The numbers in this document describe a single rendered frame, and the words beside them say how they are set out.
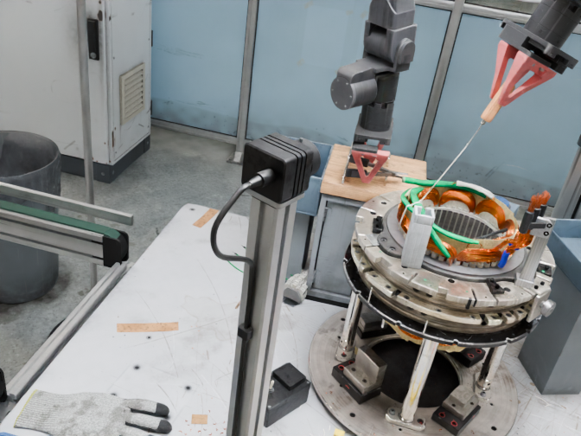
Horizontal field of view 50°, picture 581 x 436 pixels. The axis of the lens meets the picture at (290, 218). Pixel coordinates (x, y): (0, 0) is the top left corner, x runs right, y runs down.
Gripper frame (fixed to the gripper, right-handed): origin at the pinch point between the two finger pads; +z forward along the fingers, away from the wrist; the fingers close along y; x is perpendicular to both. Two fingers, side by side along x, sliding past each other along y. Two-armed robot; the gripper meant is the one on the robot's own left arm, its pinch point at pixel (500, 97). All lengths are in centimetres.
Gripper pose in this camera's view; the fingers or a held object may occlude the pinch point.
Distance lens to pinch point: 93.5
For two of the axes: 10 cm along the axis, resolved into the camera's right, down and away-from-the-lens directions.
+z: -4.7, 7.9, 4.1
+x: 8.2, 2.1, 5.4
